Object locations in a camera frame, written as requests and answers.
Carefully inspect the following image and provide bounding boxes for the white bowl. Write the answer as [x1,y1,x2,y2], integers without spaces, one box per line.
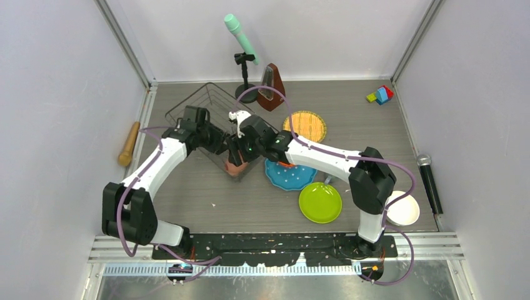
[384,195,420,226]

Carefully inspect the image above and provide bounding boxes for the colourful toy blocks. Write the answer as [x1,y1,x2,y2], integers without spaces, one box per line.
[366,85,394,106]

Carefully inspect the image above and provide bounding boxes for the black microphone stand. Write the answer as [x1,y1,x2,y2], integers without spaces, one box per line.
[234,52,258,104]

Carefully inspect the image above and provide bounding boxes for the orange bowl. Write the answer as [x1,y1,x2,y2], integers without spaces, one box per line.
[277,161,296,168]

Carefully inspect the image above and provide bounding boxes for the green plate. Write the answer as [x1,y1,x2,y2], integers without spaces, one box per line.
[298,182,343,224]

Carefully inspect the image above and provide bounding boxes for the pink ceramic mug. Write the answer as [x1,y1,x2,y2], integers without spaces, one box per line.
[224,151,249,178]

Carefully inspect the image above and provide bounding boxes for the wooden rolling pin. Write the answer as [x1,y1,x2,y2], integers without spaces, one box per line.
[117,121,141,167]

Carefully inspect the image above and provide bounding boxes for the brown wooden metronome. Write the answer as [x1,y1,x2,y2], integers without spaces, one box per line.
[256,63,286,112]

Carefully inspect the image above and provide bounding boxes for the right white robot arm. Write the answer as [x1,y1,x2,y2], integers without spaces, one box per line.
[229,110,396,257]

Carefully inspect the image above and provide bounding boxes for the black wire dish rack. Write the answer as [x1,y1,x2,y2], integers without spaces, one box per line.
[164,82,263,182]

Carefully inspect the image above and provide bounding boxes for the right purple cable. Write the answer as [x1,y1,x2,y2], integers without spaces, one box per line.
[235,85,416,288]

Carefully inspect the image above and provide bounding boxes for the black handheld microphone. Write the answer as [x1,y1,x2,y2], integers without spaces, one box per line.
[416,154,443,214]

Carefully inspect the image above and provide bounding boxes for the woven bamboo coaster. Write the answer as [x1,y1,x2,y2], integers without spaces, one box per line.
[282,111,327,143]

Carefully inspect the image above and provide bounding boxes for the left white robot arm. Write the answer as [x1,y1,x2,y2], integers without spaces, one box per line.
[102,123,229,259]

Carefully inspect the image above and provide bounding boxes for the mint green microphone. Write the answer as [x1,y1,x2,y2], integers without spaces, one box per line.
[224,14,260,65]

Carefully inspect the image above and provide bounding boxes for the blue dotted plate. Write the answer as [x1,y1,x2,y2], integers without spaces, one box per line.
[264,159,318,191]

